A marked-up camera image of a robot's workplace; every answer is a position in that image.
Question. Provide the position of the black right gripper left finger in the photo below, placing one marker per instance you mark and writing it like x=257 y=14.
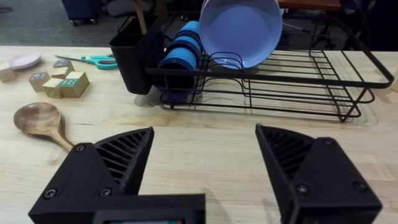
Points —
x=93 y=174

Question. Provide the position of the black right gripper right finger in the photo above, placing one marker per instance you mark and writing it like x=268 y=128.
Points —
x=329 y=183

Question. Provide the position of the wooden spoon with round bowl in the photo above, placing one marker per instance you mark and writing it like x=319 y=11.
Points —
x=38 y=119

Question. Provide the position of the heap of wooden letter blocks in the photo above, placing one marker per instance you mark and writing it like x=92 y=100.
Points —
x=73 y=84

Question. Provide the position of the black cutlery holder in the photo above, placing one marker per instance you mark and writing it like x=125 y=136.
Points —
x=132 y=62

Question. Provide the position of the single wooden block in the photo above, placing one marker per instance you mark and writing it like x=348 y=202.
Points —
x=6 y=74

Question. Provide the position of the pale pink plate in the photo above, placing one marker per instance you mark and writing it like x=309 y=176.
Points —
x=25 y=59

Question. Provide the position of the blue cup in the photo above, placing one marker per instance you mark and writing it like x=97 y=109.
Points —
x=191 y=26
x=178 y=60
x=188 y=41

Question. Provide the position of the dark blue wheeled bin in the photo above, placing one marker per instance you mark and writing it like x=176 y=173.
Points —
x=81 y=9

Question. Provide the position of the blue plate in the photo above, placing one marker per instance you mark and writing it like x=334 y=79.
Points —
x=239 y=31

